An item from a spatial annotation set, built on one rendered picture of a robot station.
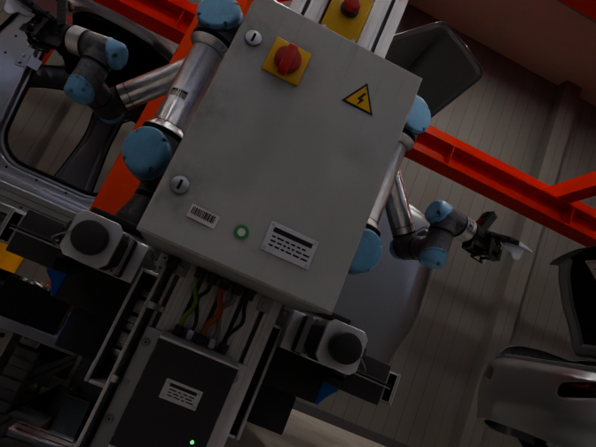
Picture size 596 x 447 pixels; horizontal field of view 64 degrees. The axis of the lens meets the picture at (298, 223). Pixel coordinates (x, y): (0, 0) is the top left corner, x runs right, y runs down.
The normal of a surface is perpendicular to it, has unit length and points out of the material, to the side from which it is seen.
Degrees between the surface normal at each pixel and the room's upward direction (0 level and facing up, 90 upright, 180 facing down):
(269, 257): 90
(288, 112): 90
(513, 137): 90
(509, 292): 90
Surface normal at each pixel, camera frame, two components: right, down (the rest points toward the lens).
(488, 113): 0.22, -0.17
